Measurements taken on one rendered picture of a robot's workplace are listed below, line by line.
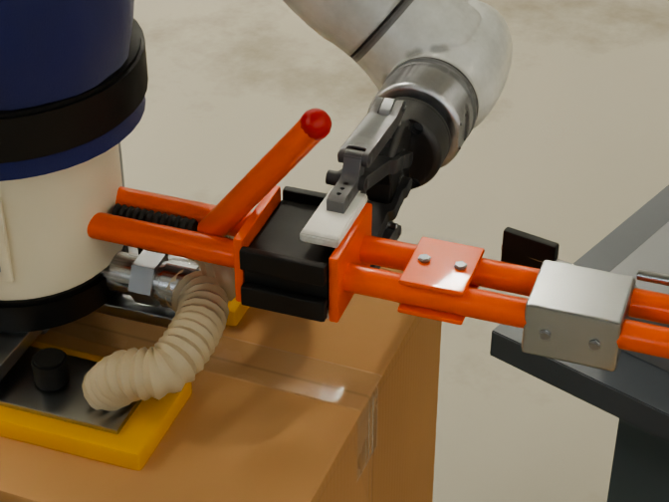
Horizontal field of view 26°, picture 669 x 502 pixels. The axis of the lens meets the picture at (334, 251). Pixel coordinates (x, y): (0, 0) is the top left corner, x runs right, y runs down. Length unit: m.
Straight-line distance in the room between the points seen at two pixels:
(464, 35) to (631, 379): 0.57
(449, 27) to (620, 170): 2.27
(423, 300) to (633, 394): 0.68
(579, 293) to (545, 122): 2.70
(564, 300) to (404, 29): 0.37
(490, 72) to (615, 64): 2.74
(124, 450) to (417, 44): 0.46
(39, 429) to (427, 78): 0.45
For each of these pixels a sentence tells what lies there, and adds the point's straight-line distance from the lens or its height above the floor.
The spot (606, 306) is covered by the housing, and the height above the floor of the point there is 1.22.
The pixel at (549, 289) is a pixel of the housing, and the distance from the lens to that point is 1.06.
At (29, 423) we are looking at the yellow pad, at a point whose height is 1.09.
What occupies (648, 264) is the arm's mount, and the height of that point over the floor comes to 0.84.
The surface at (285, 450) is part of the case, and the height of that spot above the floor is 1.08.
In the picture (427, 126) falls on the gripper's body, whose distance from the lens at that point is 1.23.
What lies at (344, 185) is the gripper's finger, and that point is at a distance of 1.11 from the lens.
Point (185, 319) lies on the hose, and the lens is 1.12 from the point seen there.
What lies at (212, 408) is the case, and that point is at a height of 1.08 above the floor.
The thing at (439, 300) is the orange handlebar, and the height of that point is 1.21.
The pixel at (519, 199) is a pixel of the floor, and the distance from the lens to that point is 3.43.
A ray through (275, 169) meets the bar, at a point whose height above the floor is 1.28.
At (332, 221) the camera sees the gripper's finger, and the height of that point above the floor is 1.24.
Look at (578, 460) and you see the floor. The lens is 2.74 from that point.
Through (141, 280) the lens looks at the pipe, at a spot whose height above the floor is 1.15.
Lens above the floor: 1.84
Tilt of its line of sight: 35 degrees down
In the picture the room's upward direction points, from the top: straight up
